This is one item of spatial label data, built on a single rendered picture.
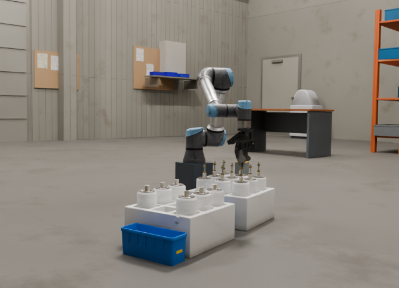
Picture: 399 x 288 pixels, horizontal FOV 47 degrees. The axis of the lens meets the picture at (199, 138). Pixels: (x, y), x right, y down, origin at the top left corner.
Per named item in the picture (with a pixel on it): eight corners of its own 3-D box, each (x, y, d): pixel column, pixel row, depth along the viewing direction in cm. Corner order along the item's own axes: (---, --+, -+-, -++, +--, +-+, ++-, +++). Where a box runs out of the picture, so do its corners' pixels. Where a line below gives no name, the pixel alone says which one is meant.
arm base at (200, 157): (178, 161, 304) (178, 146, 304) (195, 160, 314) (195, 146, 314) (193, 164, 293) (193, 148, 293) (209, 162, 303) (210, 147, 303)
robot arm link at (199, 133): (183, 146, 307) (183, 126, 307) (202, 146, 311) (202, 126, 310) (187, 148, 296) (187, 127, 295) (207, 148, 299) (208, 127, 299)
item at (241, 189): (237, 211, 261) (237, 180, 260) (252, 214, 255) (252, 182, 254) (228, 214, 253) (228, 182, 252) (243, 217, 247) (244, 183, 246)
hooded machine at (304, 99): (323, 138, 1119) (325, 89, 1111) (310, 139, 1082) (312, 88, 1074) (301, 137, 1168) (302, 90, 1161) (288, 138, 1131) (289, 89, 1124)
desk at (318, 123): (308, 158, 631) (309, 108, 627) (238, 151, 723) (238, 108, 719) (332, 155, 677) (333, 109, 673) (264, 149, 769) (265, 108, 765)
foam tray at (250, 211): (185, 221, 264) (186, 190, 263) (218, 209, 297) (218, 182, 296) (246, 231, 244) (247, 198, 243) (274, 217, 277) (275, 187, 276)
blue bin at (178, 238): (119, 253, 203) (119, 227, 203) (136, 247, 212) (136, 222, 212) (172, 267, 186) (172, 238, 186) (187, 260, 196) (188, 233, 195)
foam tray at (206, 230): (123, 243, 219) (124, 206, 218) (173, 227, 252) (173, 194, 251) (189, 259, 197) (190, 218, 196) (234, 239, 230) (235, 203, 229)
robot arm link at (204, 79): (193, 63, 286) (211, 105, 248) (209, 63, 289) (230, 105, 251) (190, 79, 293) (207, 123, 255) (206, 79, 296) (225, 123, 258)
